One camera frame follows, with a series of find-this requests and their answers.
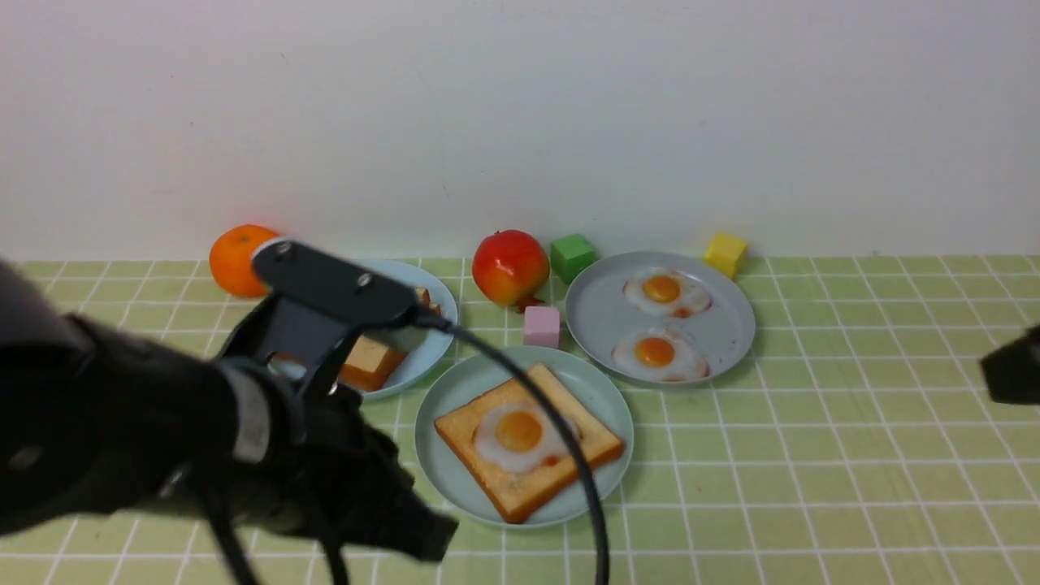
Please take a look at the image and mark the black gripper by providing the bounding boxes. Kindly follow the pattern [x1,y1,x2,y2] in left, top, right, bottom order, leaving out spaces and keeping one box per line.
[236,382,458,563]

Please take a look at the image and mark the toast slice top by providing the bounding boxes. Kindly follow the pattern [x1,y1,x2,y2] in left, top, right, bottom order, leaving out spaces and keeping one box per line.
[268,285,457,397]

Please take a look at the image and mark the toast slice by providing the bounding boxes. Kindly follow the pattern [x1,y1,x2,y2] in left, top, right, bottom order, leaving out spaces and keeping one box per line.
[268,285,457,397]
[432,362,629,523]

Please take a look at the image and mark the toast slice bottom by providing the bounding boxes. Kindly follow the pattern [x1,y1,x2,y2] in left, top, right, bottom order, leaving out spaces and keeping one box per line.
[432,362,629,523]

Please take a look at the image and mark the fried egg front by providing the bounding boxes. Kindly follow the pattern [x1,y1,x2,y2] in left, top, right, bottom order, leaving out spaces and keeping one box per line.
[473,402,570,474]

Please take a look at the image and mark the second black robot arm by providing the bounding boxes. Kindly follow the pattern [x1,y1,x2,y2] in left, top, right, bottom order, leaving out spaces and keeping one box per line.
[979,324,1040,406]

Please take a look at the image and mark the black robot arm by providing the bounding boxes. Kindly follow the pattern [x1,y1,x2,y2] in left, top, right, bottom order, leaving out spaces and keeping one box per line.
[2,254,458,561]

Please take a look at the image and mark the light blue bread plate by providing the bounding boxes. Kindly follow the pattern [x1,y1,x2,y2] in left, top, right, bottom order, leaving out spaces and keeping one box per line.
[304,260,456,401]

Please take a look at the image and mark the light green centre plate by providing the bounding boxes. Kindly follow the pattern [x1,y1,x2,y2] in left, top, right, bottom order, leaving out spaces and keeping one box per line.
[414,345,635,528]

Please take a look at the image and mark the orange tangerine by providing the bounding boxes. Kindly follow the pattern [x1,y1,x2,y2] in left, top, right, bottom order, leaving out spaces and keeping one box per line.
[209,223,281,297]

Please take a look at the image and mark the pink cube block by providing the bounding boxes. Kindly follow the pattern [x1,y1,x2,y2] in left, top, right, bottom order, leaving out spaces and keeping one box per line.
[523,305,562,349]

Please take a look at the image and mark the red yellow apple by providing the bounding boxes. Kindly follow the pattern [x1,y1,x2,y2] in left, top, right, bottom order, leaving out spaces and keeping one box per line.
[471,229,550,314]

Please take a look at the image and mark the green cube block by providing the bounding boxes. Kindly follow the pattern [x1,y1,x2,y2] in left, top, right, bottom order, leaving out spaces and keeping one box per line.
[549,233,599,285]

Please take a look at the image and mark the grey egg plate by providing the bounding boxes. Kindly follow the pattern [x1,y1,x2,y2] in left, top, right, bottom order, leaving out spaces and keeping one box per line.
[565,251,757,388]

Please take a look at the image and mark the fried egg back right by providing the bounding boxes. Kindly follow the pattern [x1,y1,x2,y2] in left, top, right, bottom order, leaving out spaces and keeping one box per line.
[622,268,713,319]

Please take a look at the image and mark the yellow cube block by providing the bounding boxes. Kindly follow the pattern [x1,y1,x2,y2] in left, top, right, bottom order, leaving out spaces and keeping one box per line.
[703,232,749,280]

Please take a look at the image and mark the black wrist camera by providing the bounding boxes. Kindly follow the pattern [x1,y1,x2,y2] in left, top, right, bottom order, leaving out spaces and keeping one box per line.
[216,238,440,397]

